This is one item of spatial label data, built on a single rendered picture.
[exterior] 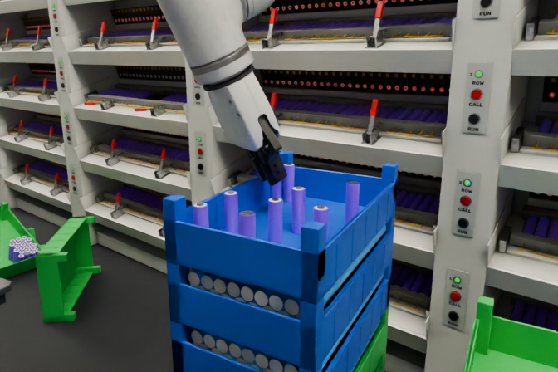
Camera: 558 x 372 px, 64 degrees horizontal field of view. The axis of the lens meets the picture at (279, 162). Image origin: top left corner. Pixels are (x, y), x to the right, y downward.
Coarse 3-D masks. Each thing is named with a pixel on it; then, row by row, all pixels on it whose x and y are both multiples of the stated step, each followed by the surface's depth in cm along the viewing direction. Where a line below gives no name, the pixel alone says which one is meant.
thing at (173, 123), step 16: (112, 80) 170; (128, 80) 165; (144, 80) 159; (80, 96) 161; (80, 112) 158; (96, 112) 151; (112, 112) 145; (128, 112) 142; (144, 112) 139; (144, 128) 138; (160, 128) 133; (176, 128) 128
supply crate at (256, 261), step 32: (288, 160) 75; (224, 192) 63; (256, 192) 70; (320, 192) 75; (384, 192) 63; (192, 224) 51; (224, 224) 64; (256, 224) 64; (288, 224) 64; (320, 224) 44; (352, 224) 51; (384, 224) 65; (192, 256) 52; (224, 256) 49; (256, 256) 47; (288, 256) 45; (320, 256) 44; (352, 256) 53; (288, 288) 46; (320, 288) 45
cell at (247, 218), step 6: (246, 210) 51; (240, 216) 50; (246, 216) 50; (252, 216) 50; (240, 222) 50; (246, 222) 50; (252, 222) 50; (240, 228) 50; (246, 228) 50; (252, 228) 50; (240, 234) 51; (246, 234) 50; (252, 234) 50
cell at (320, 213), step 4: (316, 208) 52; (320, 208) 52; (324, 208) 52; (328, 208) 52; (316, 212) 52; (320, 212) 52; (324, 212) 52; (328, 212) 52; (316, 216) 52; (320, 216) 52; (324, 216) 52; (328, 216) 53; (316, 220) 52; (320, 220) 52; (324, 220) 52; (328, 220) 53
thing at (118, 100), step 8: (88, 96) 161; (96, 96) 157; (104, 96) 155; (112, 96) 153; (120, 96) 151; (128, 104) 146; (136, 104) 145; (144, 104) 142; (152, 104) 139; (168, 104) 135; (176, 104) 133; (184, 104) 131
